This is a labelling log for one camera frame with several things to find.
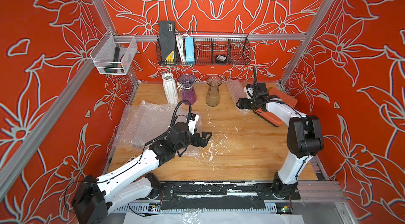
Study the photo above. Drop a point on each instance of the clear ribbed glass vase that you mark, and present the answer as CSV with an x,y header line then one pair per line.
x,y
213,96

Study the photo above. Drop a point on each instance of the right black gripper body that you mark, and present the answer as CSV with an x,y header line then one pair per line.
x,y
251,104

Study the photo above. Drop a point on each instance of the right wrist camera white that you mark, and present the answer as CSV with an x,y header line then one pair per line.
x,y
249,89

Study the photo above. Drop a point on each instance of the bubble wrapped bundle rear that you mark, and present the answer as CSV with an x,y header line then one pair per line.
x,y
236,91

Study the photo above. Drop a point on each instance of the clear acrylic wall bin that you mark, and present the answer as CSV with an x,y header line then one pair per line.
x,y
103,53

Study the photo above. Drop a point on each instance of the dark green handled tool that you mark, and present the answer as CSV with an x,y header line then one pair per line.
x,y
113,66

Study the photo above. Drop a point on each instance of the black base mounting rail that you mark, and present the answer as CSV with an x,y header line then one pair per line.
x,y
216,195

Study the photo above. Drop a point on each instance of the orange plastic tool case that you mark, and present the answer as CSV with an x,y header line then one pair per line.
x,y
279,110

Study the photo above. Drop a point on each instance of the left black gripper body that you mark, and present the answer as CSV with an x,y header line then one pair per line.
x,y
190,140

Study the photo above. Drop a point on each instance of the light blue box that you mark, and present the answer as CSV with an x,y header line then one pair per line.
x,y
190,52

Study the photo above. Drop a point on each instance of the purple blue glass vase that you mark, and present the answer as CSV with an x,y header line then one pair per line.
x,y
188,93

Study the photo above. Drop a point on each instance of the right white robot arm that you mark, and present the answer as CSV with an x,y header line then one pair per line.
x,y
304,137

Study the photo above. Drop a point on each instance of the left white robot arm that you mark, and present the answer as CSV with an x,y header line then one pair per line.
x,y
95,198

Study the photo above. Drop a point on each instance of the black box with yellow label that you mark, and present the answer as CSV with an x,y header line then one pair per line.
x,y
167,41

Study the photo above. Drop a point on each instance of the white button control box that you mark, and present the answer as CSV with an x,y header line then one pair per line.
x,y
130,159

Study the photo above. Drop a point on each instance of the black wire wall basket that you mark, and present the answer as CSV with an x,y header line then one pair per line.
x,y
207,45

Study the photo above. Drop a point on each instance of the white ribbed ceramic vase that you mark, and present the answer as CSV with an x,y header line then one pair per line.
x,y
170,88

